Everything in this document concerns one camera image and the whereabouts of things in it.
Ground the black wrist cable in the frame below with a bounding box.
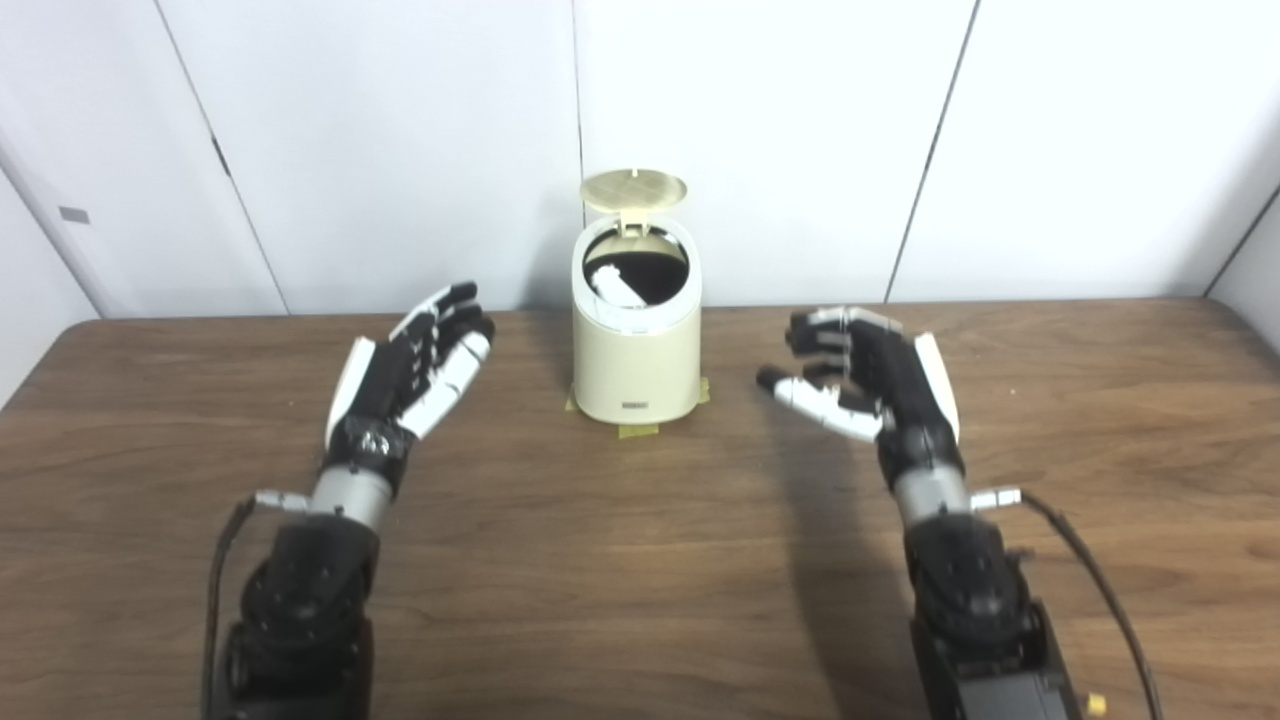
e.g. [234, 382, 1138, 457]
[200, 490, 313, 720]
[970, 486, 1163, 720]

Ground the cream round bin lid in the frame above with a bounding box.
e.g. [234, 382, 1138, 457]
[580, 169, 689, 236]

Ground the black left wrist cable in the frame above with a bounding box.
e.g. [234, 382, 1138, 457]
[200, 490, 313, 720]

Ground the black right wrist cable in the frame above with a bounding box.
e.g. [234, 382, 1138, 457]
[970, 486, 1163, 720]

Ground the small white plastic bottle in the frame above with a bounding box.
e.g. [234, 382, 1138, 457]
[590, 262, 651, 309]

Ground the cream-colored cylindrical bin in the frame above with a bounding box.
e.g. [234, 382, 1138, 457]
[571, 215, 703, 425]

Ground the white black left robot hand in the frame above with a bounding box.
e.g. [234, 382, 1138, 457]
[323, 282, 496, 496]

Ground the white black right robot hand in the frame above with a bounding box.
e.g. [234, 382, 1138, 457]
[756, 305, 966, 491]

